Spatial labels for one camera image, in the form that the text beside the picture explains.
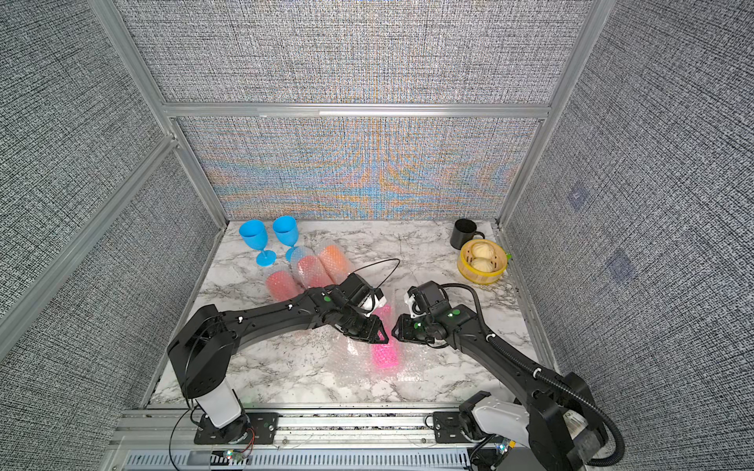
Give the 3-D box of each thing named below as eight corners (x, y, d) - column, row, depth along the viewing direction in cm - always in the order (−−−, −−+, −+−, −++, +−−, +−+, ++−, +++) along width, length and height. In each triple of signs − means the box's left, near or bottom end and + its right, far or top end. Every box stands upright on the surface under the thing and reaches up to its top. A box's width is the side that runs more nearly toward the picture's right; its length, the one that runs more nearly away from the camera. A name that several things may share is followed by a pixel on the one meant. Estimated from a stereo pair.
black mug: (456, 252, 113) (462, 234, 105) (447, 238, 117) (452, 221, 109) (474, 246, 114) (481, 229, 107) (465, 233, 119) (471, 216, 111)
